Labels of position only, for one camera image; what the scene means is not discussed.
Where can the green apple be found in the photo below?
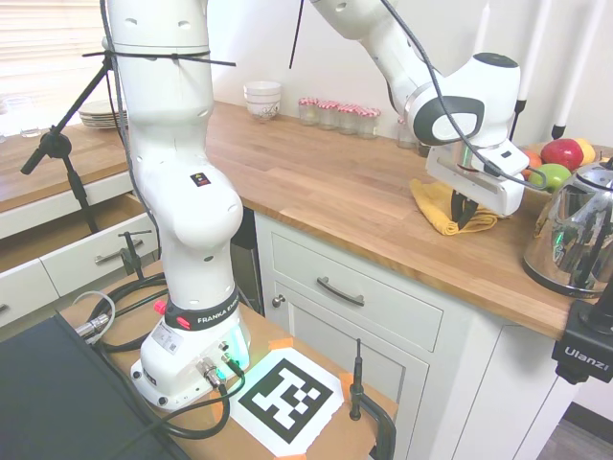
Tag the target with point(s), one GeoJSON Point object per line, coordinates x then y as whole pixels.
{"type": "Point", "coordinates": [555, 176]}

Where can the wooden fruit bowl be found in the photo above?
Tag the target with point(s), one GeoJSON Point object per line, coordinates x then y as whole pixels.
{"type": "Point", "coordinates": [534, 193]}

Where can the small black screw clamp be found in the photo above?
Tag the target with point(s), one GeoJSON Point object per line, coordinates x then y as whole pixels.
{"type": "Point", "coordinates": [130, 254]}

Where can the white window blind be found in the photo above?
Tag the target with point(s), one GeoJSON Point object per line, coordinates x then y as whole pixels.
{"type": "Point", "coordinates": [43, 38]}

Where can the yellow cloth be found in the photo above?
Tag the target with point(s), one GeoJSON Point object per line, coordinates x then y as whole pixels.
{"type": "Point", "coordinates": [431, 201]}

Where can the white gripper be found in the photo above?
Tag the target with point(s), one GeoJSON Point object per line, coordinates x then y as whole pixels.
{"type": "Point", "coordinates": [479, 191]}

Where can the white cabinet with open drawer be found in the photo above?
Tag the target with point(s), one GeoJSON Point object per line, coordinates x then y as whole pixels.
{"type": "Point", "coordinates": [72, 268]}

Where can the white taper candle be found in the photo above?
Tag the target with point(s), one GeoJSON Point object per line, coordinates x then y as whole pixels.
{"type": "Point", "coordinates": [578, 62]}
{"type": "Point", "coordinates": [535, 48]}
{"type": "Point", "coordinates": [483, 29]}

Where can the black Ulanzi clamp stand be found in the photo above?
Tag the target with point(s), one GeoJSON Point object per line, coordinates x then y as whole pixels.
{"type": "Point", "coordinates": [582, 354]}

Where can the plain white ceramic bowl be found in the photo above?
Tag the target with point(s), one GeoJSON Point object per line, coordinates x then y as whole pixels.
{"type": "Point", "coordinates": [262, 91]}

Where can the large black bar clamp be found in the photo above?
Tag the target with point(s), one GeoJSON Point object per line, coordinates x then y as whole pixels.
{"type": "Point", "coordinates": [356, 383]}

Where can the round metal cabinet knob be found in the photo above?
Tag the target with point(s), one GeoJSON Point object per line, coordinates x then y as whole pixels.
{"type": "Point", "coordinates": [279, 301]}

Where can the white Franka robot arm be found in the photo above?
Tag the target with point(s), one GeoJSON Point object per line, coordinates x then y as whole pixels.
{"type": "Point", "coordinates": [167, 144]}

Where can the yellow apple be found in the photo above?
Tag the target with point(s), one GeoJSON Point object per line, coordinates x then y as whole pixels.
{"type": "Point", "coordinates": [588, 149]}

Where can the orange fruit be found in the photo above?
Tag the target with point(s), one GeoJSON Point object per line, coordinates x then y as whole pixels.
{"type": "Point", "coordinates": [534, 158]}

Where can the glass jar red checked lid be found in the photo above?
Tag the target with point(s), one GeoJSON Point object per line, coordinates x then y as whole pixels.
{"type": "Point", "coordinates": [348, 122]}
{"type": "Point", "coordinates": [309, 112]}
{"type": "Point", "coordinates": [328, 117]}
{"type": "Point", "coordinates": [369, 125]}
{"type": "Point", "coordinates": [405, 134]}

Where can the black white fiducial tag sheet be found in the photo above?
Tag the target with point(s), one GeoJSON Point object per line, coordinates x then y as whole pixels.
{"type": "Point", "coordinates": [268, 398]}

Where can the clear glass dish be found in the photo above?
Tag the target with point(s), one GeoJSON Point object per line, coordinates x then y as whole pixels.
{"type": "Point", "coordinates": [16, 105]}

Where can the white kitchen cabinet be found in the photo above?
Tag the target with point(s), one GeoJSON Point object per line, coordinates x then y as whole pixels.
{"type": "Point", "coordinates": [383, 345]}

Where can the shiny steel kettle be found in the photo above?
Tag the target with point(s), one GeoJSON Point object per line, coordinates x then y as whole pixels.
{"type": "Point", "coordinates": [574, 230]}

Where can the black controller case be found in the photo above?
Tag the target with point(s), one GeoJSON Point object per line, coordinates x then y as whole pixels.
{"type": "Point", "coordinates": [48, 393]}

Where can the white bowl floral print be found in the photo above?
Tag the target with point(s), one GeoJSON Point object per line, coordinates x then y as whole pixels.
{"type": "Point", "coordinates": [262, 112]}

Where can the orange tape strip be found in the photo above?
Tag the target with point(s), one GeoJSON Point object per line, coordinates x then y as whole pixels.
{"type": "Point", "coordinates": [346, 381]}
{"type": "Point", "coordinates": [219, 405]}
{"type": "Point", "coordinates": [281, 343]}

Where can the black boom tripod stand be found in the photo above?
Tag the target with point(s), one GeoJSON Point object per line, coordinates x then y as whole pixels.
{"type": "Point", "coordinates": [52, 141]}

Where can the tall black candle holder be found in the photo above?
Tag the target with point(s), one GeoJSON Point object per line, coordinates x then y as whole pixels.
{"type": "Point", "coordinates": [519, 103]}

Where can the red apple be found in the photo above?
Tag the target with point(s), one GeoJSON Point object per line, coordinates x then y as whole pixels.
{"type": "Point", "coordinates": [562, 154]}

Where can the stack of white plates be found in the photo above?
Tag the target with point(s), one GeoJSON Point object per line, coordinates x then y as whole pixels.
{"type": "Point", "coordinates": [98, 117]}

